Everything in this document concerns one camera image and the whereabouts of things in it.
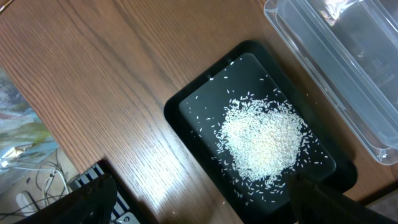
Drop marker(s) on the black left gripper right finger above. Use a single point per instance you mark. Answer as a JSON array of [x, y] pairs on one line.
[[316, 203]]

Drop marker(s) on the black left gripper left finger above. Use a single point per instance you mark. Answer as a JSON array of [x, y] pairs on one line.
[[74, 208]]

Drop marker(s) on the white rice pile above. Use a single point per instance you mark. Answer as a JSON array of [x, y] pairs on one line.
[[255, 136]]

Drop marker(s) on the black plastic tray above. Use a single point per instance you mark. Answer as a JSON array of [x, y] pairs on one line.
[[343, 177]]

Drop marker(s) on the clear plastic bin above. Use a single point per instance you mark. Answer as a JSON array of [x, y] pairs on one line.
[[354, 44]]

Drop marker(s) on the clear plastic bin lid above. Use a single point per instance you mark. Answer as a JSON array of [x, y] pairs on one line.
[[381, 153]]

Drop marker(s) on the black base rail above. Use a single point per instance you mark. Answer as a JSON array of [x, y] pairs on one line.
[[110, 197]]

